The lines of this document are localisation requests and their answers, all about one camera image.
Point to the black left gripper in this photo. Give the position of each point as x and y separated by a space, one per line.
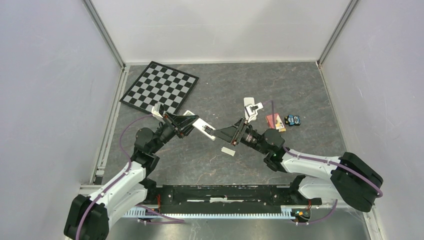
185 122

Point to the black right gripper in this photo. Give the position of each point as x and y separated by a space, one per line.
228 133

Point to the white slim remote control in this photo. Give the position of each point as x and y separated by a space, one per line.
202 126

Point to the white slim battery cover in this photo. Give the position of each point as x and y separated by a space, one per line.
228 151

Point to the black silver battery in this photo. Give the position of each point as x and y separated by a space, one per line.
208 130

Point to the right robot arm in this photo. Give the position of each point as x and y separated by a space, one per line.
346 177

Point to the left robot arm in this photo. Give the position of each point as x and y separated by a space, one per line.
91 217

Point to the black white chessboard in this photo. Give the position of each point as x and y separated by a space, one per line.
159 83

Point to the red playing card box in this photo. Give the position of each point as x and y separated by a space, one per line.
274 122

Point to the blue owl figurine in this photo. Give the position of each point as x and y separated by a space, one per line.
292 120

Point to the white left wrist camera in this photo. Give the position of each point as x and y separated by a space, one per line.
157 111

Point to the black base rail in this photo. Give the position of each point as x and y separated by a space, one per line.
226 199

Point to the white cable duct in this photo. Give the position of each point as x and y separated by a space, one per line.
285 214

